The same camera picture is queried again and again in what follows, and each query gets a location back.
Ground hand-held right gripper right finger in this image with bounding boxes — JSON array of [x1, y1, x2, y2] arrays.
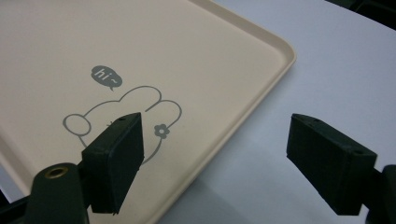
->
[[286, 113, 378, 217]]

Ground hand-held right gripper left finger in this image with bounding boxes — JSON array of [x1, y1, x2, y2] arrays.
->
[[78, 112, 146, 216]]

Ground beige tray with rabbit print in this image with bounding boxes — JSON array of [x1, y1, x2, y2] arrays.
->
[[0, 0, 297, 224]]

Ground pale lavender table mat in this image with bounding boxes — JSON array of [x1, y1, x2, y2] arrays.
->
[[0, 0, 396, 224]]

